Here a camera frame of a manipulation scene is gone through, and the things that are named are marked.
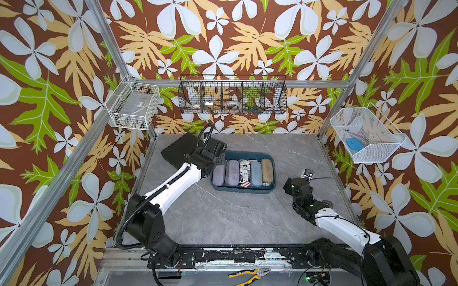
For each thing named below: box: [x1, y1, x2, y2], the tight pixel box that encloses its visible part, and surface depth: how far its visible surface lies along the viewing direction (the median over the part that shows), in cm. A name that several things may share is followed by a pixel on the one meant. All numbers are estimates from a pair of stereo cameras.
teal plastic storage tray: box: [243, 151, 277, 195], surface depth 95 cm
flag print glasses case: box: [239, 159, 252, 188], surface depth 95 cm
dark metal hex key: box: [322, 199, 334, 210], surface depth 91 cm
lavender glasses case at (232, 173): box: [225, 159, 240, 187], surface depth 95 cm
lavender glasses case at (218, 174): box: [212, 164, 226, 187], surface depth 95 cm
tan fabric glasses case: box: [261, 158, 274, 184], surface depth 95 cm
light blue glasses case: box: [251, 160, 263, 188], surface depth 95 cm
